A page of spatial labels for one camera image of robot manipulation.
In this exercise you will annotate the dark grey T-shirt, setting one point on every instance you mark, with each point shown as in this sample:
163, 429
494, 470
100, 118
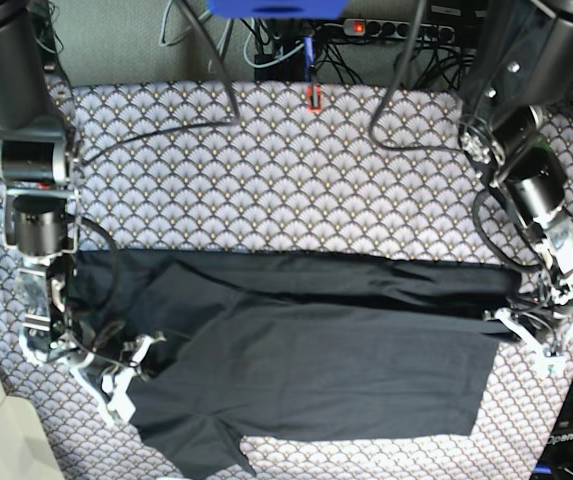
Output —
305, 347

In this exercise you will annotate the blue clamp handle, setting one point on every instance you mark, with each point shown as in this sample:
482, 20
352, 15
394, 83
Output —
309, 58

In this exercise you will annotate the black power strip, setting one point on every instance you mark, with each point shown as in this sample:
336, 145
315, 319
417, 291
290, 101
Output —
396, 30

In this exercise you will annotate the blue box at top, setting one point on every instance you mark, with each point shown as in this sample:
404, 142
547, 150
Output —
278, 9

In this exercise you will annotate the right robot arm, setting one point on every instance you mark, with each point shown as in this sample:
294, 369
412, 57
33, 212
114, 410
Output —
42, 221

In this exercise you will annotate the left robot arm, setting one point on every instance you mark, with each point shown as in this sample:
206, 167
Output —
524, 63

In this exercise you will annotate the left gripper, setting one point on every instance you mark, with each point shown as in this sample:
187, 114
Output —
550, 235

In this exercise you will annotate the fan-patterned table cloth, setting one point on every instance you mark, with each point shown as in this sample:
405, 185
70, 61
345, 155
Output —
283, 179

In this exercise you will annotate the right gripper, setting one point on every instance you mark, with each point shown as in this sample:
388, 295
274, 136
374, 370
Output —
88, 339

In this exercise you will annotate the red clamp on table edge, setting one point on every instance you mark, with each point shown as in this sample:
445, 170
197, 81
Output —
314, 99

